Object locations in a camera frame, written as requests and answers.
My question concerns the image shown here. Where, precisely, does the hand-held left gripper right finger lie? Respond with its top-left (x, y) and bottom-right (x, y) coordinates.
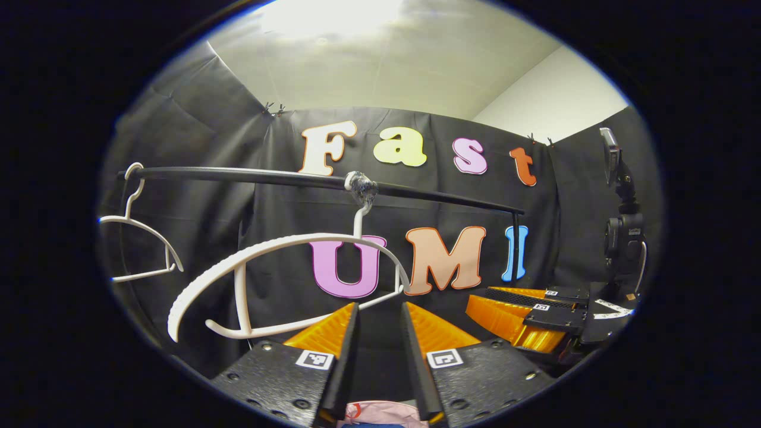
top-left (400, 301), bottom-right (558, 428)

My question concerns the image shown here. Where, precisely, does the white cable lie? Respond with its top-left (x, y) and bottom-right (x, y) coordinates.
top-left (636, 240), bottom-right (650, 295)

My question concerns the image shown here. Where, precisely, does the white plastic hanger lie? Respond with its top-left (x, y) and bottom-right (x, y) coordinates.
top-left (98, 162), bottom-right (185, 284)

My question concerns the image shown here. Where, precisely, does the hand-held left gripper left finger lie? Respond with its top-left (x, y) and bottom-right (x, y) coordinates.
top-left (210, 302), bottom-right (361, 428)

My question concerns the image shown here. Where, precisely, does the clear tape wad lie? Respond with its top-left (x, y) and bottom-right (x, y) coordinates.
top-left (345, 171), bottom-right (379, 209)

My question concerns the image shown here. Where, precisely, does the black clothes rack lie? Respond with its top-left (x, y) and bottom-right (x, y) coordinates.
top-left (116, 165), bottom-right (526, 285)

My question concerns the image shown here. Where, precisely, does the white hanger taped to rail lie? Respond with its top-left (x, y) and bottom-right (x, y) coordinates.
top-left (168, 205), bottom-right (411, 344)

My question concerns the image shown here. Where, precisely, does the pink laundry hamper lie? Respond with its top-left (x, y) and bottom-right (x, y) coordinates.
top-left (338, 400), bottom-right (429, 428)

